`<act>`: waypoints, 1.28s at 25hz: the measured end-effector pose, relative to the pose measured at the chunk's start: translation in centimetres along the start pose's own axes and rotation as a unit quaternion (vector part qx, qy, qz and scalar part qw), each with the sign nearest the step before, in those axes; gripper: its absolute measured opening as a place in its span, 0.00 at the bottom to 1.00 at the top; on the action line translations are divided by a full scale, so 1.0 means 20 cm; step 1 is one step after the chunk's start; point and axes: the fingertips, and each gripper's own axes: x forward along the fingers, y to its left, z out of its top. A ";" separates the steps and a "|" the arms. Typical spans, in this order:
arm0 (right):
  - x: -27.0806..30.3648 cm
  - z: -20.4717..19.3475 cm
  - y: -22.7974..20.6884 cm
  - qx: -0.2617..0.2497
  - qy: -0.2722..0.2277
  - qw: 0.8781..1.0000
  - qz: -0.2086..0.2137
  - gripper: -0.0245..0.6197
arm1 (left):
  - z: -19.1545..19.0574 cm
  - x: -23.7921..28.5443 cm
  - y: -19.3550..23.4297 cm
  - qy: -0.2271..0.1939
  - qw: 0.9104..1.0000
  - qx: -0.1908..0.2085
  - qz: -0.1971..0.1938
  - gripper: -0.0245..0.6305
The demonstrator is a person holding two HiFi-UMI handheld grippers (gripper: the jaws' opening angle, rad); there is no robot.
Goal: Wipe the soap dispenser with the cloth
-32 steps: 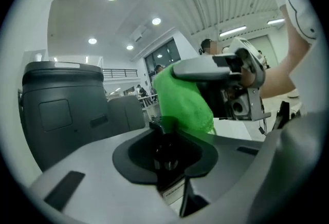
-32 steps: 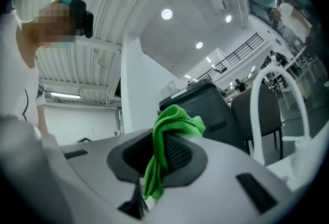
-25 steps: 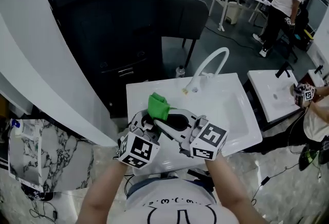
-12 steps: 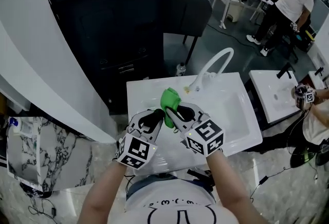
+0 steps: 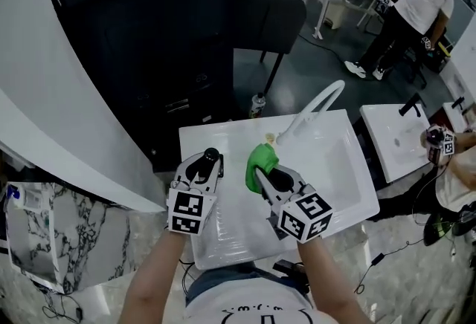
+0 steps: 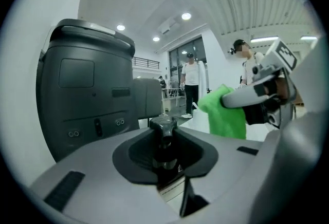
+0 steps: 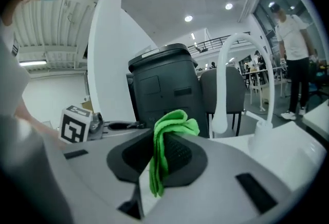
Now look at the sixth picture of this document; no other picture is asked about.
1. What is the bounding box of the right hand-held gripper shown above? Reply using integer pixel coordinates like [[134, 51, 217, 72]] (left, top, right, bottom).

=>
[[221, 39, 298, 129]]

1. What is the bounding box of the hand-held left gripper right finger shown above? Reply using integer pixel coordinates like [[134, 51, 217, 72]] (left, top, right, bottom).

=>
[[179, 111, 325, 224]]

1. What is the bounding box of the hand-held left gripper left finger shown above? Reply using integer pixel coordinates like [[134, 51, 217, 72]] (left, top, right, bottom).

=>
[[29, 125, 264, 224]]

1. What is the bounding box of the green cloth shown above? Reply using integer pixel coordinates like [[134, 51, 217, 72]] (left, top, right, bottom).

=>
[[197, 84, 247, 140]]

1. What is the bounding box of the person's right hand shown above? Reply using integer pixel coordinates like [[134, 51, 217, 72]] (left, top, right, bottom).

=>
[[276, 75, 290, 100]]

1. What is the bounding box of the large black printer machine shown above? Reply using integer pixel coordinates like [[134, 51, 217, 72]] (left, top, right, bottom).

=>
[[35, 18, 136, 163]]

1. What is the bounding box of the dark grey chair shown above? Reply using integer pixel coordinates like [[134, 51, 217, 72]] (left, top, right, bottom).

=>
[[132, 78, 163, 127]]

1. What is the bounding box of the ceiling air conditioner unit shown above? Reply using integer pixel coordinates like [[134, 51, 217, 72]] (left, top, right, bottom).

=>
[[157, 18, 180, 36]]

